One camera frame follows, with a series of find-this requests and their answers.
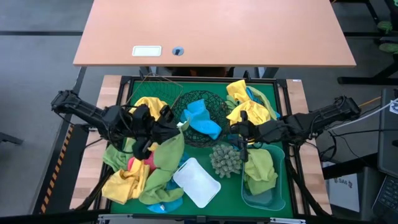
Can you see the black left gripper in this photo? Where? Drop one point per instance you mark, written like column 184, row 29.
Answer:
column 152, row 129

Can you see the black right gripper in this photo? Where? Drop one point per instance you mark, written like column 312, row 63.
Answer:
column 261, row 130

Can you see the green microfiber towel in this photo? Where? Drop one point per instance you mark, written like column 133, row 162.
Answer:
column 259, row 171
column 264, row 99
column 155, row 186
column 116, row 157
column 230, row 102
column 169, row 151

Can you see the yellow microfiber towel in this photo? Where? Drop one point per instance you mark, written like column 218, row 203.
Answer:
column 253, row 112
column 237, row 90
column 124, row 185
column 153, row 147
column 152, row 104

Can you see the pink microfiber towel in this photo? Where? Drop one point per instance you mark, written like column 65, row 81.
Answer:
column 149, row 161

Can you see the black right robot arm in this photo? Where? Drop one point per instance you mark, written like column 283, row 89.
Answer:
column 326, row 116

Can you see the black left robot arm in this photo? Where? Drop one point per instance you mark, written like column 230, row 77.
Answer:
column 84, row 110

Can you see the teal microfiber towel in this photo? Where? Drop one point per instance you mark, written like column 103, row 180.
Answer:
column 184, row 158

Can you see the pale green succulent plant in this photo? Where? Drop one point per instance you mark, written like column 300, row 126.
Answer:
column 225, row 160

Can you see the dark round wicker basket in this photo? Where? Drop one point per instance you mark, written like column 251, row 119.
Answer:
column 214, row 102

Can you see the green table mat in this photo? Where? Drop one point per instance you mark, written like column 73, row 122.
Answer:
column 230, row 199

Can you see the white plastic bin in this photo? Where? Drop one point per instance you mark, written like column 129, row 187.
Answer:
column 196, row 183

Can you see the teal translucent plastic bin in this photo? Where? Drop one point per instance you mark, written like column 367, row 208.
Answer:
column 267, row 200

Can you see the light wooden desk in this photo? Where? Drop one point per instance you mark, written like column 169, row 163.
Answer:
column 217, row 31

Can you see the grey equipment case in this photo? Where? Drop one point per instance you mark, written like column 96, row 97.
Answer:
column 388, row 130

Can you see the black stand foot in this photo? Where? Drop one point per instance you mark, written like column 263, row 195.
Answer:
column 9, row 138

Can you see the black laptop keyboard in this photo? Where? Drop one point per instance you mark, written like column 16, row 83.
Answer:
column 387, row 196

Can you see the green background object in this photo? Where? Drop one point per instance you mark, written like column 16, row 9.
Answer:
column 388, row 48
column 385, row 26

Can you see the black table frame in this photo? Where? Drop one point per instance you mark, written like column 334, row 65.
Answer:
column 202, row 78

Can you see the silver aluminium rail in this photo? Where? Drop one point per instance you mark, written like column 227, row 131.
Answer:
column 140, row 218

